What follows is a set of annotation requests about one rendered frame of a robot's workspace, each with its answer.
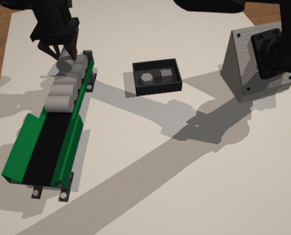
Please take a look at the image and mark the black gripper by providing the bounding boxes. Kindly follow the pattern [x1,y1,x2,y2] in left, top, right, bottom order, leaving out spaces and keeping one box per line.
[30,3,80,61]

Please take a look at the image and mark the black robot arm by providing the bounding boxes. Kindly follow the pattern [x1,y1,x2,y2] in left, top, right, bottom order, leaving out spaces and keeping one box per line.
[0,0,291,79]

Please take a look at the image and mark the grey cylinder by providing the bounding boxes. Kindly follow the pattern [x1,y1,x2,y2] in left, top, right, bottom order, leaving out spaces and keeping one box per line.
[44,95,74,113]
[59,64,85,79]
[49,84,78,101]
[74,55,88,69]
[55,74,82,90]
[56,47,75,73]

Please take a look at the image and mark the grey hexagonal prism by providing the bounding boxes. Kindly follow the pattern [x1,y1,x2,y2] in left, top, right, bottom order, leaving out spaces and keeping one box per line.
[141,73,153,85]

